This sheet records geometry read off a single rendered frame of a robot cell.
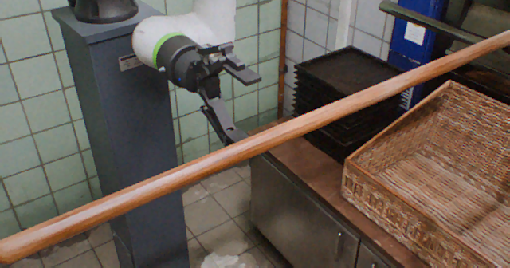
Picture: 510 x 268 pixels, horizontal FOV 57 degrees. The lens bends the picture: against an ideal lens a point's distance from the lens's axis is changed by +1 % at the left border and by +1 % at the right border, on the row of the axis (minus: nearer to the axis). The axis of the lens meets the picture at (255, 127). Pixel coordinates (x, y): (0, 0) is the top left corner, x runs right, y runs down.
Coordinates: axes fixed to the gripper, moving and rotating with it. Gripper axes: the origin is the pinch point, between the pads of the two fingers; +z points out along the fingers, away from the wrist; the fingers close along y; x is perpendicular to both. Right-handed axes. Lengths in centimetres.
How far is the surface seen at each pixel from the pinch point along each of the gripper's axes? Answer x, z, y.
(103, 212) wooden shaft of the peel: 27.4, 7.3, 0.4
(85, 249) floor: 18, -104, 120
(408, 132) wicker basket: -79, -22, 49
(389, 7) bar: -63, -26, 3
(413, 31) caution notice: -97, -41, 24
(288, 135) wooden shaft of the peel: -2.1, 7.5, 0.5
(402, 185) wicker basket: -69, -14, 61
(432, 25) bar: -63, -12, 4
